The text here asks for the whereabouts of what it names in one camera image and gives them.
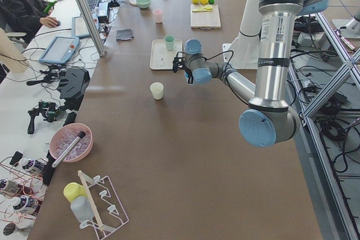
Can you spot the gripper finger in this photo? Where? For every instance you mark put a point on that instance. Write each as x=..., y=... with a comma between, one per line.
x=190, y=79

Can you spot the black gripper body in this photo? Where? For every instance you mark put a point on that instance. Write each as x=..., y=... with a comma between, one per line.
x=190, y=78

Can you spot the green plastic cup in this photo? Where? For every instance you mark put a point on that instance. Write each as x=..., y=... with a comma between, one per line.
x=169, y=42

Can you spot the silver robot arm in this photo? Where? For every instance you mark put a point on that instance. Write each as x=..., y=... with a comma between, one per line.
x=266, y=33

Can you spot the cream rabbit tray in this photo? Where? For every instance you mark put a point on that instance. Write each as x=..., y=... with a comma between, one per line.
x=160, y=57

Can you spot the green bowl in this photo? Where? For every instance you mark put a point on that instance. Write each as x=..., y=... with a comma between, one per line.
x=143, y=4

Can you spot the pink plastic cup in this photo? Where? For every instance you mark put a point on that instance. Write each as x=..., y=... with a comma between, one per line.
x=158, y=15

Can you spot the cream plastic cup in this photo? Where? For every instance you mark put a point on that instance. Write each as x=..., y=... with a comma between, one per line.
x=157, y=90

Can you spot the yellow plastic knife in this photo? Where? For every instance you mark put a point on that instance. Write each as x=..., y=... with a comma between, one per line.
x=203, y=10

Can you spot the wooden cutting board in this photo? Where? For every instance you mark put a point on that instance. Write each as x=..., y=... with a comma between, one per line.
x=205, y=20

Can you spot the grey folded cloth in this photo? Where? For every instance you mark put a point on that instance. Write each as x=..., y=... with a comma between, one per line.
x=124, y=34

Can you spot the blue teach pendant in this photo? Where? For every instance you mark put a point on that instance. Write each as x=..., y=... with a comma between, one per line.
x=60, y=50
x=79, y=28

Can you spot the metal muddler stick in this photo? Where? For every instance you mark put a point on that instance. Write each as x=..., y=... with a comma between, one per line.
x=70, y=147

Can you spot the seated person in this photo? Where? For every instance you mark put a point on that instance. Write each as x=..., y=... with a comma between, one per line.
x=28, y=16

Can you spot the pink bowl with ice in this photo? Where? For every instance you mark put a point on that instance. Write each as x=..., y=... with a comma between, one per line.
x=67, y=135

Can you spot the yellow cup on rack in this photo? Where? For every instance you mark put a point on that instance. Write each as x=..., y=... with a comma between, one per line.
x=73, y=190

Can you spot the grey cup on rack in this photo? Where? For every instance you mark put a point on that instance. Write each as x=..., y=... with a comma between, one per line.
x=81, y=209

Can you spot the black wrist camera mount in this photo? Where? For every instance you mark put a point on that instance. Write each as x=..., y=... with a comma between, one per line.
x=178, y=62

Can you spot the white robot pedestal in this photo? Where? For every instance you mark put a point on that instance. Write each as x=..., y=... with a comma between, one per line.
x=246, y=45

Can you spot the white wire cup rack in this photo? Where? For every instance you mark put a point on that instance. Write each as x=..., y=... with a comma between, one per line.
x=109, y=213

